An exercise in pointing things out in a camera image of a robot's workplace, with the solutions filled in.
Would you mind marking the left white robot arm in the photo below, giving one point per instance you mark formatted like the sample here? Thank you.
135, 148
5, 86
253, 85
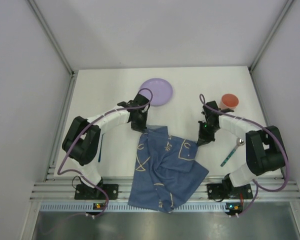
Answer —
82, 142

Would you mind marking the purple plastic plate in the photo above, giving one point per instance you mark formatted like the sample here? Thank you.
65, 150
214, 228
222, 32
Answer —
161, 89

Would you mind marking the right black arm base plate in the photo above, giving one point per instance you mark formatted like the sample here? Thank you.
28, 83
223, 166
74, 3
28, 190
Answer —
216, 192

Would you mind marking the orange plastic cup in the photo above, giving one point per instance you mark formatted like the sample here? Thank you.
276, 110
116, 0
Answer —
229, 101

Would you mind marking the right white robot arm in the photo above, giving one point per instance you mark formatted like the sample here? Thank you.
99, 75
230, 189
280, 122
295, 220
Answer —
264, 147

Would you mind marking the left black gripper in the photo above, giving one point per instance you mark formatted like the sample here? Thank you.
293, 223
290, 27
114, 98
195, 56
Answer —
138, 124

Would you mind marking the blue cloth placemat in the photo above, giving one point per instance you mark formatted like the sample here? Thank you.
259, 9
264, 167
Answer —
166, 173

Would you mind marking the spoon with green handle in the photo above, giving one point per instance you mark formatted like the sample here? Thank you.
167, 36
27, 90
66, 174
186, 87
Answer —
239, 142

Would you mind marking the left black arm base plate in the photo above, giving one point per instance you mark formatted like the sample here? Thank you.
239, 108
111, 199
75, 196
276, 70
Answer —
84, 192

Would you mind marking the perforated grey cable tray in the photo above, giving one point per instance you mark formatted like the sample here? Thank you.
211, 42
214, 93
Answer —
123, 207

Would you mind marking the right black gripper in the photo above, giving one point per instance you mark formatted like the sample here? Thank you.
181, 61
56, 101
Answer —
205, 135

